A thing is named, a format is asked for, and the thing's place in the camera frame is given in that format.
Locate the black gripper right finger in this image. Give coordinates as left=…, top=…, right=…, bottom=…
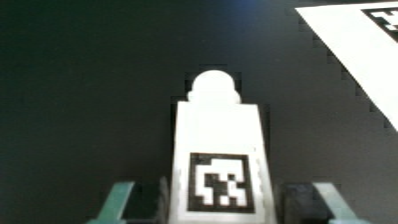
left=277, top=182, right=372, bottom=224

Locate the white sheet with AprilTags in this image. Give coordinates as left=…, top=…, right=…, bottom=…
left=297, top=1, right=398, bottom=131

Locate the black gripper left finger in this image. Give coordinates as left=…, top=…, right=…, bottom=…
left=86, top=177, right=169, bottom=224

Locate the white table leg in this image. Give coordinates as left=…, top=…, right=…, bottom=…
left=169, top=70, right=277, bottom=224

